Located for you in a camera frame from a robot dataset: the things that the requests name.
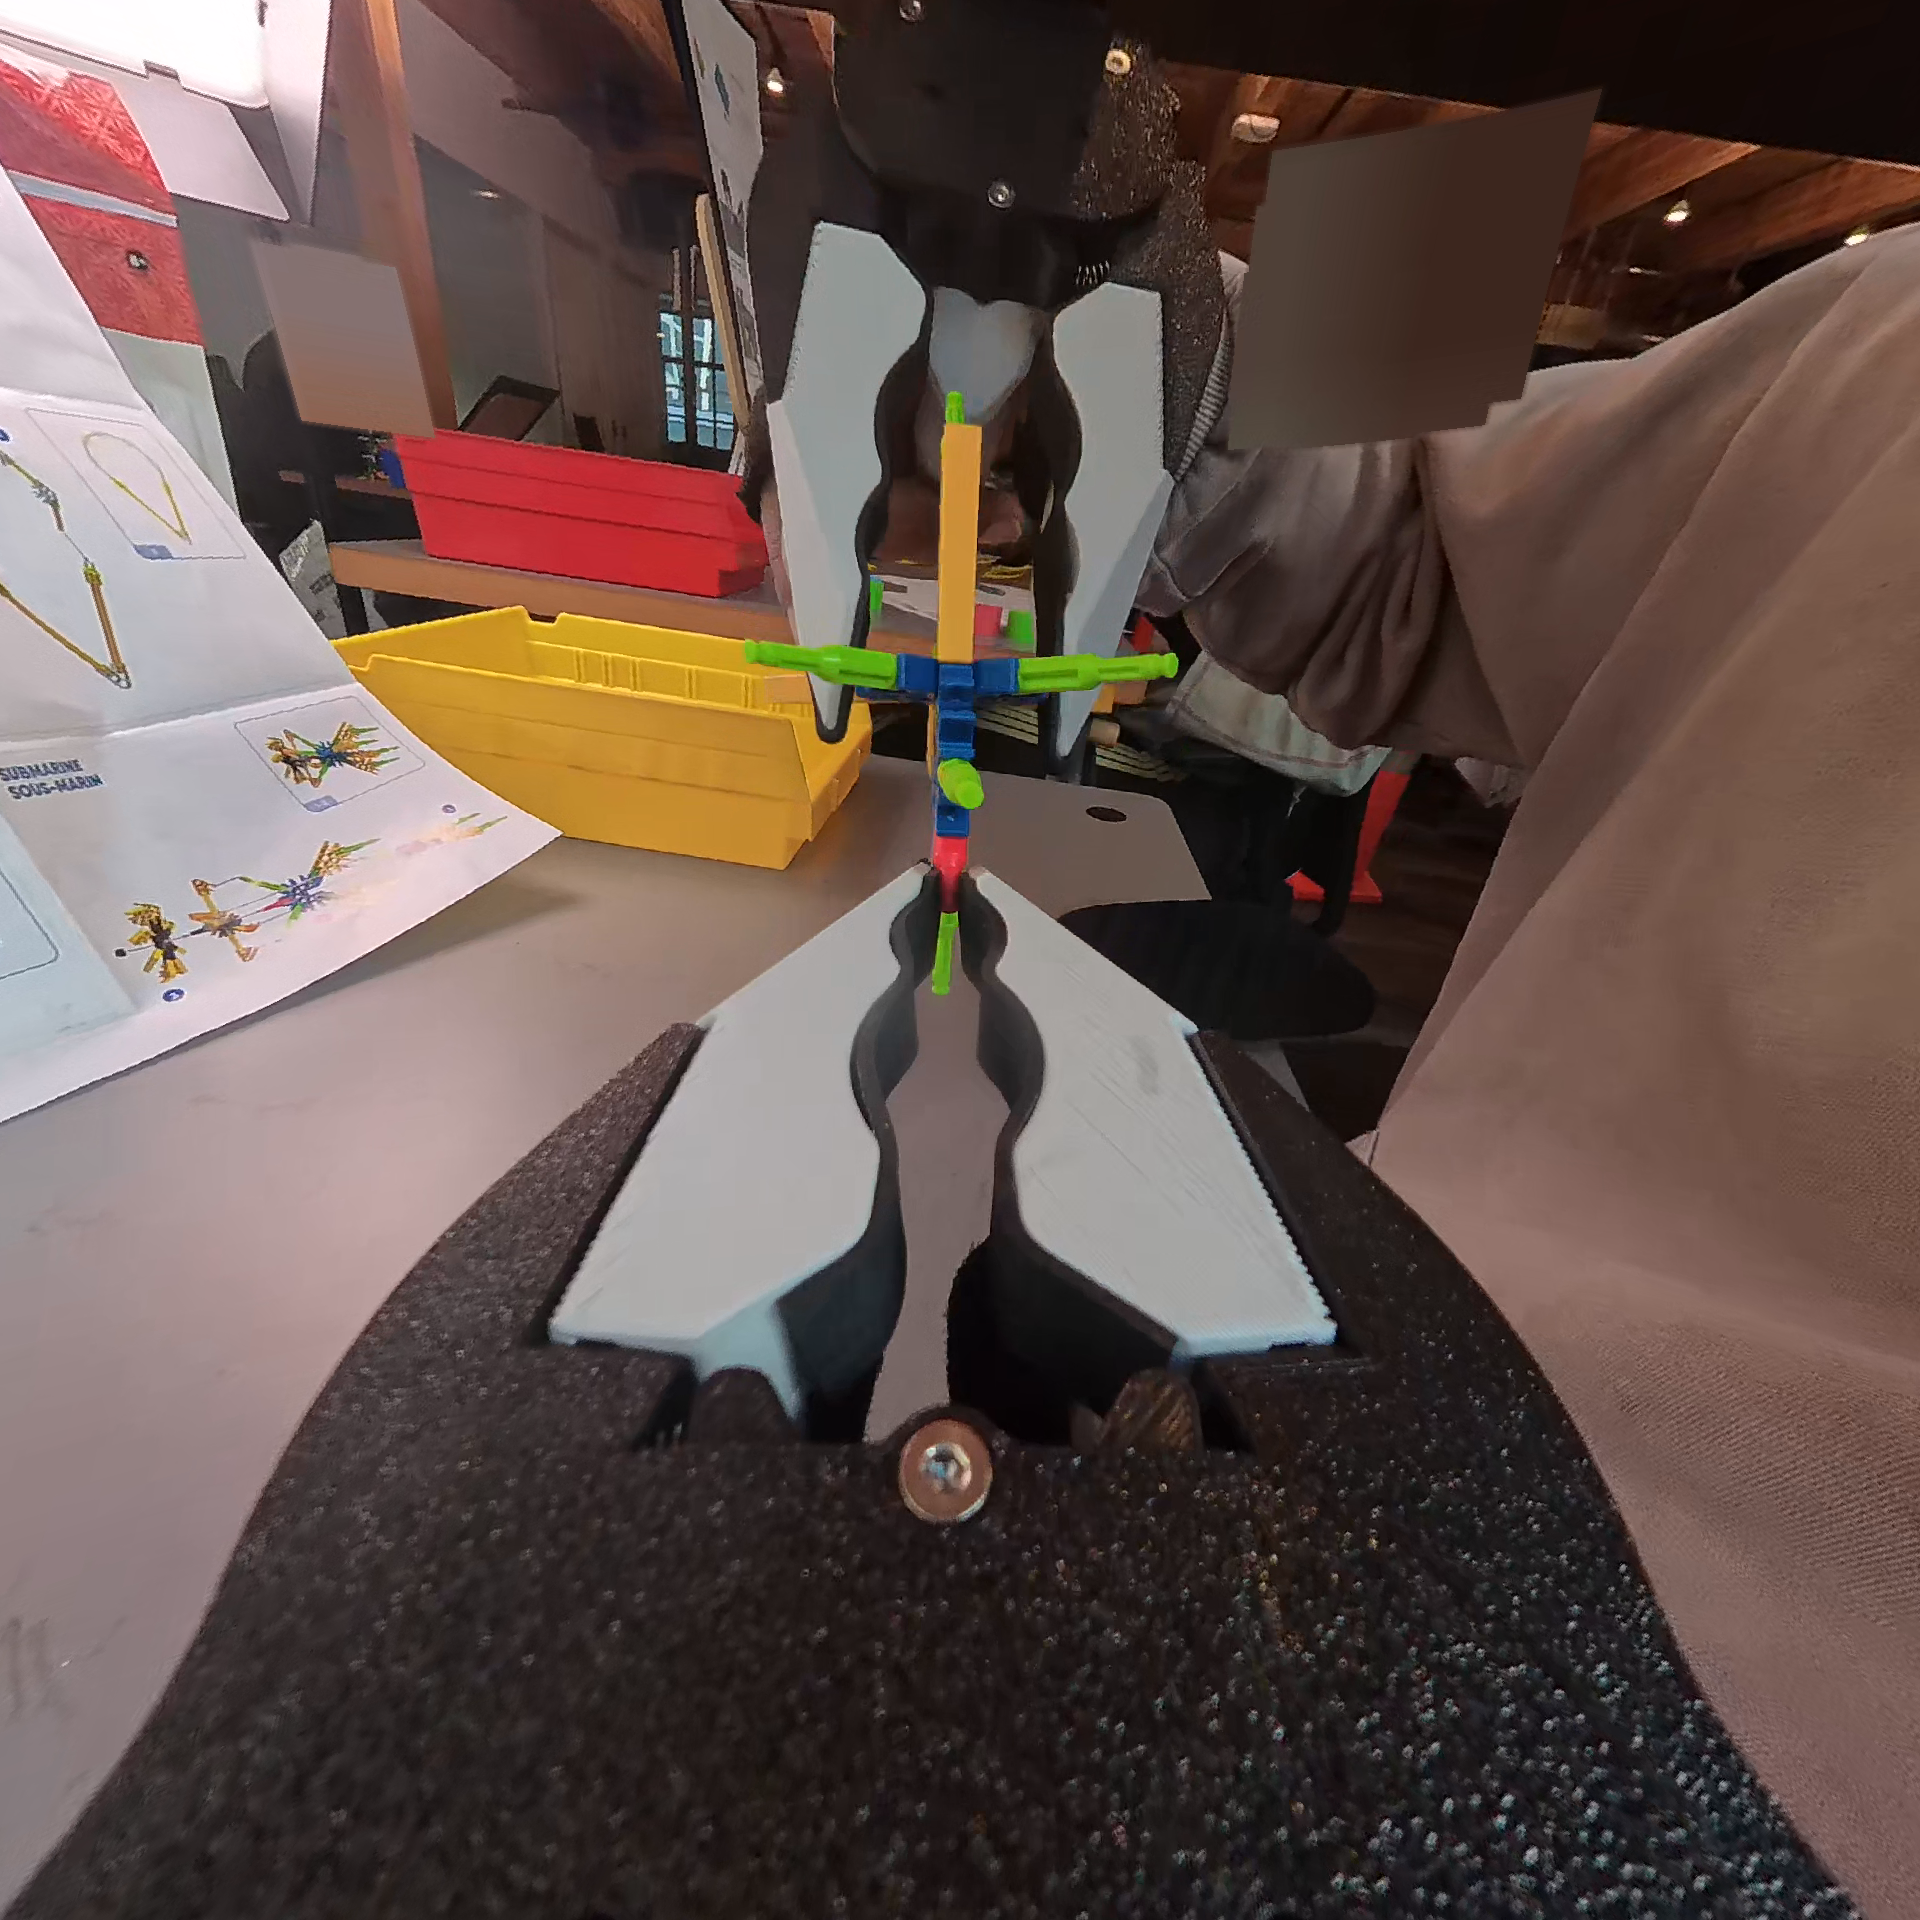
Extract black mesh chair seat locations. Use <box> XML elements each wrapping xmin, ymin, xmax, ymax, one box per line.
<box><xmin>1057</xmin><ymin>897</ymin><xmax>1379</xmax><ymax>1040</ymax></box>

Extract white instruction sheet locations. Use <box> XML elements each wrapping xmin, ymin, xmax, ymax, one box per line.
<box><xmin>0</xmin><ymin>165</ymin><xmax>564</xmax><ymax>1128</ymax></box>

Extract person's right forearm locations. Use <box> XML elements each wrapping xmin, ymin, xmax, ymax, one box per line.
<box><xmin>1147</xmin><ymin>361</ymin><xmax>1653</xmax><ymax>759</ymax></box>

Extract yellow plastic bin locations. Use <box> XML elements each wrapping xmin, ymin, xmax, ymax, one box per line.
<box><xmin>334</xmin><ymin>604</ymin><xmax>875</xmax><ymax>871</ymax></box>

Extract red white cardboard box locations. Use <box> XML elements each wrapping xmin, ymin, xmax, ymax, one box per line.
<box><xmin>0</xmin><ymin>0</ymin><xmax>334</xmax><ymax>350</ymax></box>

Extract orange traffic cone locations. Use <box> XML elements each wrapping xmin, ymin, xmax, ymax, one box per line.
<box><xmin>1290</xmin><ymin>757</ymin><xmax>1418</xmax><ymax>906</ymax></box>

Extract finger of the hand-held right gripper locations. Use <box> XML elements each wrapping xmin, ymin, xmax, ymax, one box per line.
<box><xmin>763</xmin><ymin>218</ymin><xmax>931</xmax><ymax>745</ymax></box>
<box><xmin>1041</xmin><ymin>278</ymin><xmax>1175</xmax><ymax>759</ymax></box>

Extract whiteboard on stand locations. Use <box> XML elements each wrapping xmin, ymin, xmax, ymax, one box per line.
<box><xmin>680</xmin><ymin>0</ymin><xmax>771</xmax><ymax>453</ymax></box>

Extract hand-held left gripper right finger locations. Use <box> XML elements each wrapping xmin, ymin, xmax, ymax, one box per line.
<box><xmin>960</xmin><ymin>866</ymin><xmax>1340</xmax><ymax>1451</ymax></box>

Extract person's right hand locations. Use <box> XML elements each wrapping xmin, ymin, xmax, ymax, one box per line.
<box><xmin>860</xmin><ymin>371</ymin><xmax>1083</xmax><ymax>569</ymax></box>

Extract grey desk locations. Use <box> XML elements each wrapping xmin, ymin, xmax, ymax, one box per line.
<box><xmin>0</xmin><ymin>757</ymin><xmax>1202</xmax><ymax>1892</ymax></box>

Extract person's torso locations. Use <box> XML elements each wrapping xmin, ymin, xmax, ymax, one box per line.
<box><xmin>1372</xmin><ymin>224</ymin><xmax>1920</xmax><ymax>1920</ymax></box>

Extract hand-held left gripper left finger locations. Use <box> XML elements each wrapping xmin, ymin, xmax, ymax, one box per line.
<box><xmin>548</xmin><ymin>863</ymin><xmax>920</xmax><ymax>1442</ymax></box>

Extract large blue green toy assembly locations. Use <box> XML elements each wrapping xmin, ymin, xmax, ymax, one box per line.
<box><xmin>742</xmin><ymin>636</ymin><xmax>1182</xmax><ymax>905</ymax></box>

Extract red plastic bin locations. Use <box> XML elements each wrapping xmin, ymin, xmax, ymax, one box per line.
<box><xmin>390</xmin><ymin>433</ymin><xmax>771</xmax><ymax>602</ymax></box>

